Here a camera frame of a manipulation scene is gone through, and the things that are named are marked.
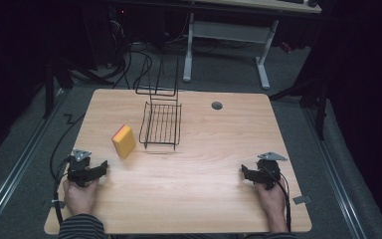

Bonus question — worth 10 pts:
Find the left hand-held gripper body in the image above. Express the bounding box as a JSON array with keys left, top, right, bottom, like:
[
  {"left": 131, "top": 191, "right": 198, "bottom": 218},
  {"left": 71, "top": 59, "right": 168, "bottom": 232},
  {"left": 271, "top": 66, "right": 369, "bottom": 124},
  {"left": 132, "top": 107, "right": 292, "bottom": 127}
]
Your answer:
[{"left": 66, "top": 148, "right": 93, "bottom": 188}]

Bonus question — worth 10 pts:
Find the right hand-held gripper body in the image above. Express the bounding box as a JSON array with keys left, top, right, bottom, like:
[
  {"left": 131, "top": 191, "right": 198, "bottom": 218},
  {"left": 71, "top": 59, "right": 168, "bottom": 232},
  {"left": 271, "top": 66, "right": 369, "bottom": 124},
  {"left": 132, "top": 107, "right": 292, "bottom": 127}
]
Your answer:
[{"left": 257, "top": 151, "right": 288, "bottom": 191}]

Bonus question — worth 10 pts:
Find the person's right hand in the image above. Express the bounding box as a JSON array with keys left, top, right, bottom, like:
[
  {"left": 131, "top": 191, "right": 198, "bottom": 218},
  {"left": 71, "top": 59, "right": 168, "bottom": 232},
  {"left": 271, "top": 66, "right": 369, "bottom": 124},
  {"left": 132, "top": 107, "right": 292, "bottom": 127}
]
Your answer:
[{"left": 254, "top": 178, "right": 287, "bottom": 216}]

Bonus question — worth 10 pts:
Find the person's left hand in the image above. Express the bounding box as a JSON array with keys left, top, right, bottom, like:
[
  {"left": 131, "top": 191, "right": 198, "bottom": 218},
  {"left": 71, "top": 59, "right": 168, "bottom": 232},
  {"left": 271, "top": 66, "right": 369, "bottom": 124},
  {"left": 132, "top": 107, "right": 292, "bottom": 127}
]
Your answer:
[{"left": 62, "top": 176, "right": 101, "bottom": 217}]

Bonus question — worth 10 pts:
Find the yellow sponge with red side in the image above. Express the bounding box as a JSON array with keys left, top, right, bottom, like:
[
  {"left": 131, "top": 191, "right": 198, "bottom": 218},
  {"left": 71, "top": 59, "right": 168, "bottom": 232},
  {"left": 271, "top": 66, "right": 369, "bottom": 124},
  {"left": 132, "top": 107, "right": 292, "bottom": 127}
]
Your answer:
[{"left": 110, "top": 123, "right": 137, "bottom": 160}]

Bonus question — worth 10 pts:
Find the grey tape piece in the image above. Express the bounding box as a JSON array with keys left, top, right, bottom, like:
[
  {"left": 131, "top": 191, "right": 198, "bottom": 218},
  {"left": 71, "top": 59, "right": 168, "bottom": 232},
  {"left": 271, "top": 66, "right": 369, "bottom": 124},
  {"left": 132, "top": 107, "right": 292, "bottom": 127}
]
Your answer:
[
  {"left": 291, "top": 194, "right": 313, "bottom": 206},
  {"left": 50, "top": 198, "right": 67, "bottom": 209}
]

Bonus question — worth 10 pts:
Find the black metal stand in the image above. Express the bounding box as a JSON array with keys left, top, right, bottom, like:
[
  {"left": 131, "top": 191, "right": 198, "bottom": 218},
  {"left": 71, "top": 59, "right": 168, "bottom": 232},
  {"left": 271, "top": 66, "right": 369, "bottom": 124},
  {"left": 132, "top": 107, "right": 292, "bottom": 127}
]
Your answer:
[
  {"left": 42, "top": 56, "right": 115, "bottom": 120},
  {"left": 269, "top": 59, "right": 333, "bottom": 141}
]

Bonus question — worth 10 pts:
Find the white desk with metal legs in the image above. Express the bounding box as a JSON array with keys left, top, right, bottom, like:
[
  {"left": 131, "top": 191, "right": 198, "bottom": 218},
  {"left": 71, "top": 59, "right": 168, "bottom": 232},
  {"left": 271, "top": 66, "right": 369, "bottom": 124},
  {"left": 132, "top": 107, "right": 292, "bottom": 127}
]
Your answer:
[{"left": 181, "top": 0, "right": 323, "bottom": 91}]

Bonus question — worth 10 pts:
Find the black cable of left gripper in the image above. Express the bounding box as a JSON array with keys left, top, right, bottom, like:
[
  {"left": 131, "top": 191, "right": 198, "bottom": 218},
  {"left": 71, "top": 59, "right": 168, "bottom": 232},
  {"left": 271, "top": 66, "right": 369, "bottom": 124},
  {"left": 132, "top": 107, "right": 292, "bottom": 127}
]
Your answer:
[{"left": 49, "top": 114, "right": 87, "bottom": 227}]

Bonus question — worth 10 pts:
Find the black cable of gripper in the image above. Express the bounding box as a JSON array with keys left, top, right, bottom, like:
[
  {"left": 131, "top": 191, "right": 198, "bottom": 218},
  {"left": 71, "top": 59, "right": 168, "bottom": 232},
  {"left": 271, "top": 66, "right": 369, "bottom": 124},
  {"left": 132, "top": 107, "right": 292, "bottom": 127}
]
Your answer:
[
  {"left": 262, "top": 166, "right": 292, "bottom": 233},
  {"left": 49, "top": 114, "right": 87, "bottom": 227}
]

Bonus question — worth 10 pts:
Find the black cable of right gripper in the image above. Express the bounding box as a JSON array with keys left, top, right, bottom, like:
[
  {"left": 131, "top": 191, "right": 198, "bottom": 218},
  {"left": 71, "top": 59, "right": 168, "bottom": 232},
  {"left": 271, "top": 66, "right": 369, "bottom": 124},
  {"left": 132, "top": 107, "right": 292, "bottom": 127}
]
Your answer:
[{"left": 262, "top": 166, "right": 292, "bottom": 233}]

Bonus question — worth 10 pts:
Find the metal floor rail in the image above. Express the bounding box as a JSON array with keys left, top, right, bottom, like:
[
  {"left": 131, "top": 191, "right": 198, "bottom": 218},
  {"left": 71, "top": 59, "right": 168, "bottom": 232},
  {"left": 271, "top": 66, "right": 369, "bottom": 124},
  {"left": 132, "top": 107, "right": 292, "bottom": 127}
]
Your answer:
[
  {"left": 302, "top": 108, "right": 369, "bottom": 239},
  {"left": 0, "top": 89, "right": 68, "bottom": 233}
]

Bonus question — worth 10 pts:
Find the black wire rack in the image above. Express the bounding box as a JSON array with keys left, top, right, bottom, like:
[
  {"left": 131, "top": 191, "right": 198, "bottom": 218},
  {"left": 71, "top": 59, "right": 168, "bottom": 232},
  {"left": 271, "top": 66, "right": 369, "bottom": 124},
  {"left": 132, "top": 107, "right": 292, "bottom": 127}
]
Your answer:
[{"left": 134, "top": 57, "right": 183, "bottom": 151}]

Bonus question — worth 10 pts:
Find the bundle of black floor cables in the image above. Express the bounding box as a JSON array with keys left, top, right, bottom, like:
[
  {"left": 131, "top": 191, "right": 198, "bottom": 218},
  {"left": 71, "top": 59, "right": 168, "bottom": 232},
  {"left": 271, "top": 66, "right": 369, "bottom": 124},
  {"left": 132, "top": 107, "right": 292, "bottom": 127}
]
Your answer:
[{"left": 97, "top": 9, "right": 193, "bottom": 90}]

